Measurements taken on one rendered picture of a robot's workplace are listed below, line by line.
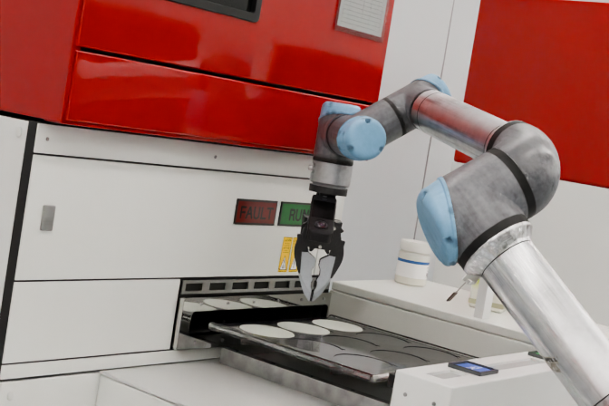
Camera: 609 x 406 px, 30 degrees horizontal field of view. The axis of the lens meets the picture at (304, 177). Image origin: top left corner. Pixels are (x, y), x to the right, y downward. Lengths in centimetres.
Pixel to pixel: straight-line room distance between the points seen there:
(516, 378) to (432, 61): 370
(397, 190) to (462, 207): 366
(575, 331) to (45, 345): 82
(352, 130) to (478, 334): 50
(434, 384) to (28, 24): 82
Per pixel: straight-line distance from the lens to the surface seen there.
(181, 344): 206
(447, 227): 159
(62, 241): 183
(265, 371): 205
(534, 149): 166
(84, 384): 194
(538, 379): 183
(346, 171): 206
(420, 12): 523
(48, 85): 176
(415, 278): 250
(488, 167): 163
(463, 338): 221
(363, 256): 512
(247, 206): 212
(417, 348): 216
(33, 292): 182
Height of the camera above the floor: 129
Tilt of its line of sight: 3 degrees down
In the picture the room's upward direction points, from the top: 9 degrees clockwise
